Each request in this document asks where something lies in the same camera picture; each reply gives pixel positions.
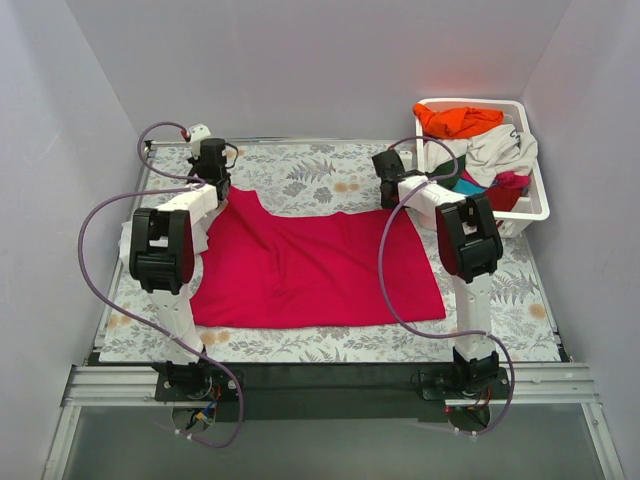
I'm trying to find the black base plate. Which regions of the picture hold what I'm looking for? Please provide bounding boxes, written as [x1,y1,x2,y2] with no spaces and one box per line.
[154,363,509,423]

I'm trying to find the orange t shirt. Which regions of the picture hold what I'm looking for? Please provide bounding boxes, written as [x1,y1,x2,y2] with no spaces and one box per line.
[413,103,504,140]

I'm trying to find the dark green t shirt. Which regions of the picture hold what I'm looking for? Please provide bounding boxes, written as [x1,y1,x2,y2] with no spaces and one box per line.
[428,155,466,190]

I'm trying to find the folded white t shirt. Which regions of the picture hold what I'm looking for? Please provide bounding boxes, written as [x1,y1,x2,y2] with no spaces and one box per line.
[118,219,212,272]

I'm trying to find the white laundry basket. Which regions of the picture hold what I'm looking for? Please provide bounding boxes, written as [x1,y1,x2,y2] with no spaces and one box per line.
[419,97,550,238]

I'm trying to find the magenta t shirt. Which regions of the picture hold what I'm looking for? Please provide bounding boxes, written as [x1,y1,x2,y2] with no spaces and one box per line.
[190,189,446,329]

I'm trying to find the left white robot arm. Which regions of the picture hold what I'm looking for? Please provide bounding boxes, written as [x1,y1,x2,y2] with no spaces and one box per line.
[124,130,241,401]

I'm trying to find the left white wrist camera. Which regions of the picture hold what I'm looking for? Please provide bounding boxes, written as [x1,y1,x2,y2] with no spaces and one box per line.
[181,123,211,155]

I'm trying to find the aluminium frame rail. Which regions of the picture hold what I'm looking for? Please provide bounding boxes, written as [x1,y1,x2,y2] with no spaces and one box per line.
[44,363,625,479]

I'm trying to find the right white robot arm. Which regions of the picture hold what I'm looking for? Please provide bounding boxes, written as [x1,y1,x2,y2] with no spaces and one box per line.
[372,149,508,400]

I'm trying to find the white grey t shirt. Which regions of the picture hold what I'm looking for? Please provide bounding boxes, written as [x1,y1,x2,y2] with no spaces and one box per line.
[418,124,538,188]

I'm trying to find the dark red t shirt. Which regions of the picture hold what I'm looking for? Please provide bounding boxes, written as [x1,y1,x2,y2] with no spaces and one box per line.
[484,185,522,212]

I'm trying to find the teal t shirt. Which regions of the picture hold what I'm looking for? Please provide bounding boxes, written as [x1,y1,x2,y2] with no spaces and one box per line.
[452,178,487,196]

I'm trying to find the pink garment in basket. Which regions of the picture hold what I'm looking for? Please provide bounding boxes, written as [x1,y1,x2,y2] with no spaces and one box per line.
[495,171,530,191]

